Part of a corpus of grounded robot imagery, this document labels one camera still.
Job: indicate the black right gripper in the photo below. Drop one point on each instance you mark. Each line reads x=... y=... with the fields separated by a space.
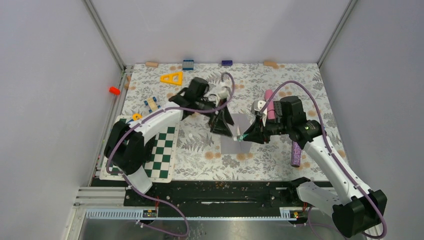
x=258 y=133

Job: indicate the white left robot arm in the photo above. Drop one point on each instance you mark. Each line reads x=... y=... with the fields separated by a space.
x=128 y=147

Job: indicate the dark green building baseplate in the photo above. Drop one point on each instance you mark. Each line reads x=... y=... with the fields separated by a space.
x=278 y=111

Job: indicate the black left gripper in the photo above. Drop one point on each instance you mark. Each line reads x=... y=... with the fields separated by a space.
x=218 y=122

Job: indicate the wooden toy car blue wheels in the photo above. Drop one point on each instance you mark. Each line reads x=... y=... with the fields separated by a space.
x=152 y=104

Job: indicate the purple glitter microphone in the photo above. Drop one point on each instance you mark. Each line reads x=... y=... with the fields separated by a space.
x=296 y=155

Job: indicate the dark purple building brick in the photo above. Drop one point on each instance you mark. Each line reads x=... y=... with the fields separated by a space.
x=226 y=62

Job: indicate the wooden cylinder block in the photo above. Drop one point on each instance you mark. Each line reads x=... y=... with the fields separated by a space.
x=151 y=64
x=271 y=64

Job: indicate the orange plastic cap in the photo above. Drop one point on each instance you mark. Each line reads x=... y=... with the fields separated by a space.
x=115 y=91

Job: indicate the small glue stick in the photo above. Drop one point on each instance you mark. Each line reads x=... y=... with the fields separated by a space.
x=235 y=138

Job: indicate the right wooden cylinder block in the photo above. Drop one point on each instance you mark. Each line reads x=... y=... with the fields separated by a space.
x=271 y=64

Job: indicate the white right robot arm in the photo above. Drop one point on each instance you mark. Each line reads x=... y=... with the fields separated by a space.
x=354 y=207

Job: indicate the grey paper envelope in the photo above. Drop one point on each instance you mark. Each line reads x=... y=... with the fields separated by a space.
x=233 y=145

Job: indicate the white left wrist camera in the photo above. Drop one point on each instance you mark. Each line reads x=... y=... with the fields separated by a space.
x=224 y=92

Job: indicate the yellow triangle toy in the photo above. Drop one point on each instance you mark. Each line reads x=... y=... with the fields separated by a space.
x=175 y=78

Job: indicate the pink toy microphone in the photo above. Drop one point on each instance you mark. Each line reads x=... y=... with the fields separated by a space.
x=270 y=108

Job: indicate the left wooden cylinder block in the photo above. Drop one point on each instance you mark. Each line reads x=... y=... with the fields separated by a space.
x=151 y=64

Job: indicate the small coloured block toy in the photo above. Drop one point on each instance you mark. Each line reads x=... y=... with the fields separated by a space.
x=137 y=116

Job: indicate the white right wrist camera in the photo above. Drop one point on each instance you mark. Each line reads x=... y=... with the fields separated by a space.
x=258 y=108

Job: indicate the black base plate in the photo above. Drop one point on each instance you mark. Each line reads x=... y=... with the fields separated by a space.
x=219 y=199

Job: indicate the blue building brick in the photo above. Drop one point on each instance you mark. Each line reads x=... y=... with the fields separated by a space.
x=188 y=65

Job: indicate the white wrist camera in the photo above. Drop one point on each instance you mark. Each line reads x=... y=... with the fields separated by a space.
x=224 y=92
x=258 y=108

